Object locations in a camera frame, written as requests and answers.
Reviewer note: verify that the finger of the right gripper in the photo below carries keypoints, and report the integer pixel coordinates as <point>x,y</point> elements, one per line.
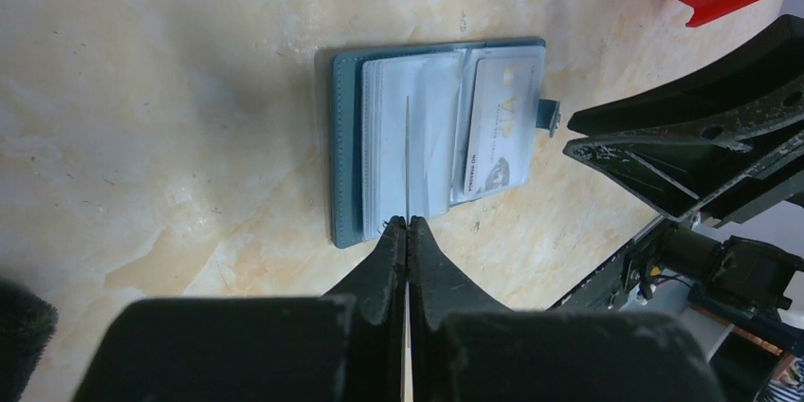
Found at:
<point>757,68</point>
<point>723,180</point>

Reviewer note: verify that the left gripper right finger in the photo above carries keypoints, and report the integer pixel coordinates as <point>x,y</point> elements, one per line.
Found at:
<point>467,346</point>

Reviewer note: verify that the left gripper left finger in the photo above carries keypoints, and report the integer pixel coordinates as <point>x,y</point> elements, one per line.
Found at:
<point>344,345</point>

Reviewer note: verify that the silver VIP credit card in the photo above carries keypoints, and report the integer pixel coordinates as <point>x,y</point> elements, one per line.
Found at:
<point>502,126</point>

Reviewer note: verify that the teal card holder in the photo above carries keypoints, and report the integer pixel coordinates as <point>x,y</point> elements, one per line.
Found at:
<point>368,91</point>

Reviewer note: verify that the black VIP credit card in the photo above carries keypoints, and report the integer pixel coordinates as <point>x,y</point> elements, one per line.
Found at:
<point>407,167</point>

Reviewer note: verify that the black floral blanket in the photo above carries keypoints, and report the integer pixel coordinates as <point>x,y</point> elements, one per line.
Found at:
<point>27,325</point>

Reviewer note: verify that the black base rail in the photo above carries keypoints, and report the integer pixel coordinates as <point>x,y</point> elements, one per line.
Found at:
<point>609,285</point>

